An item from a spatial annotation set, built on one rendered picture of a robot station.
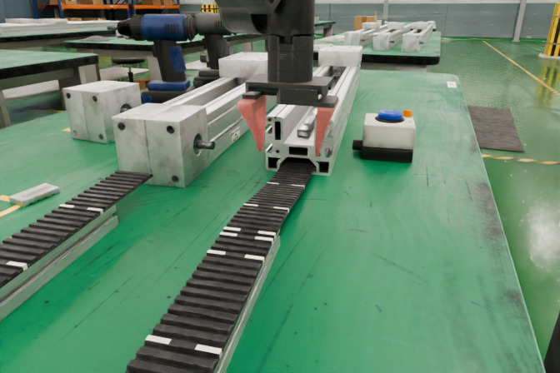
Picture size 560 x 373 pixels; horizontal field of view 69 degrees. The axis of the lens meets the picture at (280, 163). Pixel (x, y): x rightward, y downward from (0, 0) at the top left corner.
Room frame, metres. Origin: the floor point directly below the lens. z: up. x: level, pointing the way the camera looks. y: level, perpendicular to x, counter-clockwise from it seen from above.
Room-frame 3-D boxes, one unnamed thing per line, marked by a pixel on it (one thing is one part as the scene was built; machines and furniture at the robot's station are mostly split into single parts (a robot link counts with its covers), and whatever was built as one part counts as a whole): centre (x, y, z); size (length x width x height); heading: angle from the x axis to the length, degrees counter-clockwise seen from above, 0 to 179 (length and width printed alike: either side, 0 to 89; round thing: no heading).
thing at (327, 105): (0.51, -0.04, 0.87); 0.07 x 0.07 x 0.09; 76
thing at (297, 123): (0.95, -0.12, 0.82); 0.80 x 0.10 x 0.09; 167
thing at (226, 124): (1.00, 0.07, 0.82); 0.80 x 0.10 x 0.09; 167
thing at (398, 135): (0.65, -0.17, 0.81); 0.10 x 0.08 x 0.06; 77
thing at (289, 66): (0.52, -0.01, 0.95); 0.10 x 0.07 x 0.07; 76
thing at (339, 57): (1.20, -0.18, 0.87); 0.16 x 0.11 x 0.07; 167
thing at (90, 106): (0.76, 0.32, 0.83); 0.11 x 0.10 x 0.10; 66
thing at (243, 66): (1.00, 0.07, 0.87); 0.16 x 0.11 x 0.07; 167
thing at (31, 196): (0.48, 0.32, 0.78); 0.05 x 0.03 x 0.01; 151
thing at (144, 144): (0.56, 0.16, 0.83); 0.12 x 0.09 x 0.10; 77
